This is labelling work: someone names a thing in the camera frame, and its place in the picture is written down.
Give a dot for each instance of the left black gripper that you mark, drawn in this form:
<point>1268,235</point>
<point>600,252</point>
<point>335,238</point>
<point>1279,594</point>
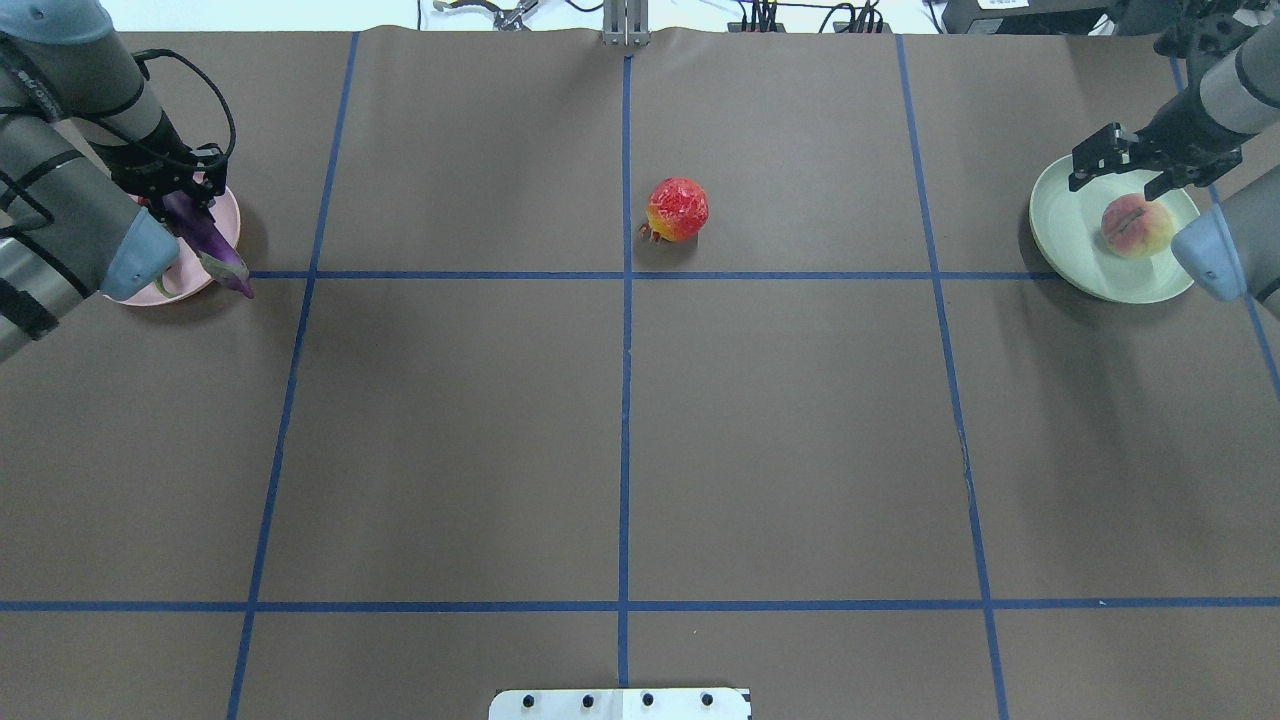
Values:
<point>150,170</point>

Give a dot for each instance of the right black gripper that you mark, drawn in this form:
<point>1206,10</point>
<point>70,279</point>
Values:
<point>1177,133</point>

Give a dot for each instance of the purple eggplant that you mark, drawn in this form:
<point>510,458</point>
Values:
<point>211,234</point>

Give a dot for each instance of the yellow pink peach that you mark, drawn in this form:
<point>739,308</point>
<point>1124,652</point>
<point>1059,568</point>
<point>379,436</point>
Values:
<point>1135,228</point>

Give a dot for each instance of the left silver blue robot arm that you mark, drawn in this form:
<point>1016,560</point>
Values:
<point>99,189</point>

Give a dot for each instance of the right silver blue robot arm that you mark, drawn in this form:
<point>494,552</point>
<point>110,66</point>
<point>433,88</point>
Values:
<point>1231,96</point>

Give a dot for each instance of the red yellow pomegranate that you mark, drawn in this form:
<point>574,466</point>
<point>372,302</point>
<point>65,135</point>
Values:
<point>676,210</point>

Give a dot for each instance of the aluminium frame post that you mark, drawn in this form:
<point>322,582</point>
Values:
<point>625,23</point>

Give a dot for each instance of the white camera mast column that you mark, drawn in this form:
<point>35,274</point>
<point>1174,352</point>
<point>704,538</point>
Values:
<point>623,703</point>

